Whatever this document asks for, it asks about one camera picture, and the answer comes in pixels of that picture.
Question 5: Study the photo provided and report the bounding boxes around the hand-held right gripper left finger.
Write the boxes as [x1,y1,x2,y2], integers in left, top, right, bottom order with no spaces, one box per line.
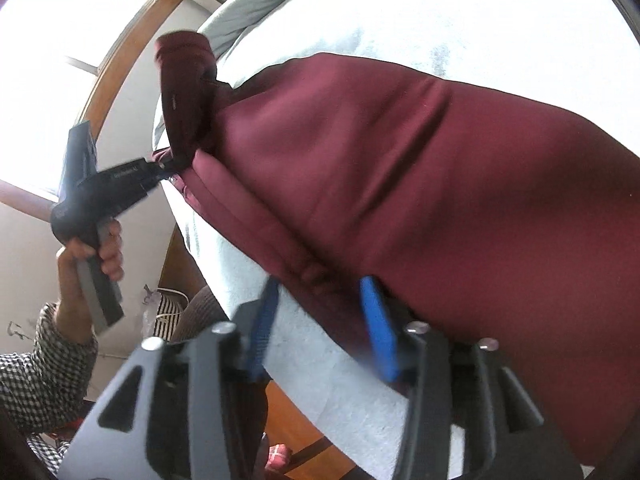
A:
[57,276,281,480]

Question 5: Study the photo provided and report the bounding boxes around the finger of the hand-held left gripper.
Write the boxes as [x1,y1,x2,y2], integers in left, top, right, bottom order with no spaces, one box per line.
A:
[150,157,193,186]

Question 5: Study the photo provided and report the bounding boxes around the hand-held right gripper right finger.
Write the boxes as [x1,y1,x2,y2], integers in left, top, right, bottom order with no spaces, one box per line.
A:
[359,275,586,480]

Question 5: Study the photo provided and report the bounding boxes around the maroon pants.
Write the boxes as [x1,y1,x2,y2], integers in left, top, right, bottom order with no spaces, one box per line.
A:
[152,31,640,471]

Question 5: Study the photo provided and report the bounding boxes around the person's left hand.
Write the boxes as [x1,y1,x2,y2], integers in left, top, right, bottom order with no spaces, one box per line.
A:
[56,220,126,333]

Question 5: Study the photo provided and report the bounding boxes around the striped bag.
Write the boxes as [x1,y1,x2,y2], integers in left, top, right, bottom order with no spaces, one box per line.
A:
[142,285,193,343]

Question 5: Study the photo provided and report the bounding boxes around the red checkered object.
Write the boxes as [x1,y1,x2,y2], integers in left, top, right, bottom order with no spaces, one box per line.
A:
[265,442,293,476]

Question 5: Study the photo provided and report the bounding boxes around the grey quilt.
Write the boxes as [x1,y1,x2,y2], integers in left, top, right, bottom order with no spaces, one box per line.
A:
[197,0,351,68]

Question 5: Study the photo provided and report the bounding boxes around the light grey fleece blanket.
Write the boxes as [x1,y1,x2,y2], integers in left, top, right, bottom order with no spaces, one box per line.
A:
[150,0,640,480]

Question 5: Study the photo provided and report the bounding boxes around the wooden window frame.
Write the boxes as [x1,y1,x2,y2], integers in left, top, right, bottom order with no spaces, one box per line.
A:
[0,0,186,216]

